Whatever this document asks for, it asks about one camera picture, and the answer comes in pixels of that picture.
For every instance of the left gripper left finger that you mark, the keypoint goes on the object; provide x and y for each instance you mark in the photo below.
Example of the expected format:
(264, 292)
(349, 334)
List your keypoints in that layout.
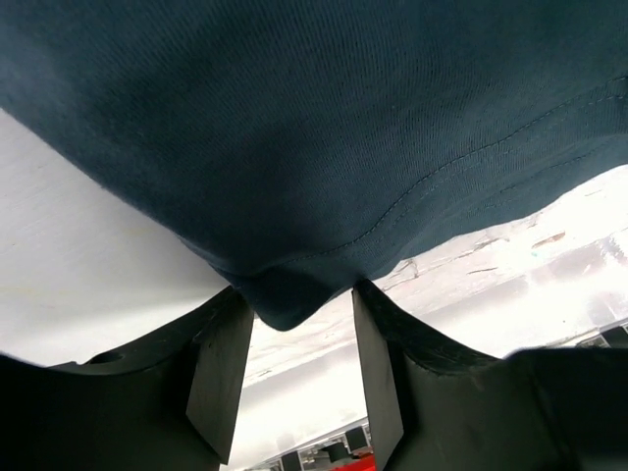
(167, 400)

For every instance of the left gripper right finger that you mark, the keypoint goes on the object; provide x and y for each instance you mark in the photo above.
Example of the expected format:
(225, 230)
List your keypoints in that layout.
(436, 404)

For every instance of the blue-grey t shirt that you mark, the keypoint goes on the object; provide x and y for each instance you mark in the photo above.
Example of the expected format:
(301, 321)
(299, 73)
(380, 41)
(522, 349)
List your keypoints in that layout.
(302, 146)

